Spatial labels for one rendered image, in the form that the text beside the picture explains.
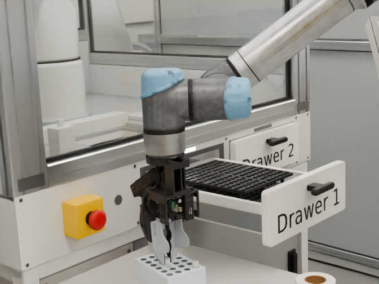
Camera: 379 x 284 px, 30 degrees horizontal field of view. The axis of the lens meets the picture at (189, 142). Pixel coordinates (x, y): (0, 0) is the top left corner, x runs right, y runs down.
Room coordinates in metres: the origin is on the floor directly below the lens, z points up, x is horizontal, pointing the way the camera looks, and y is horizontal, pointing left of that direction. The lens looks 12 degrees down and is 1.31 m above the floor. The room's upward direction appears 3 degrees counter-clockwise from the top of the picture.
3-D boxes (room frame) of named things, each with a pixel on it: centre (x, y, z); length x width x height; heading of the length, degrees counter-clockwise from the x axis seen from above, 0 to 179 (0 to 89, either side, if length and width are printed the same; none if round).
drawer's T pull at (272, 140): (1.81, -0.22, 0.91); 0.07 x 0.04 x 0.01; 138
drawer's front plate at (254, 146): (1.83, -0.20, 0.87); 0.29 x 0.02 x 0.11; 138
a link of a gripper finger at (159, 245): (1.23, 0.06, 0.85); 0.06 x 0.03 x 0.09; 33
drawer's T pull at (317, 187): (1.36, -0.25, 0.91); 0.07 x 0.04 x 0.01; 138
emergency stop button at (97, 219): (1.31, 0.19, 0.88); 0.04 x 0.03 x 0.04; 138
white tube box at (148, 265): (1.27, 0.05, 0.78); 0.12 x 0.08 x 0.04; 33
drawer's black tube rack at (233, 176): (1.51, -0.08, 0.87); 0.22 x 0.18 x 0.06; 48
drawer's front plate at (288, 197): (1.38, -0.23, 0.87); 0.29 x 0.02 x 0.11; 138
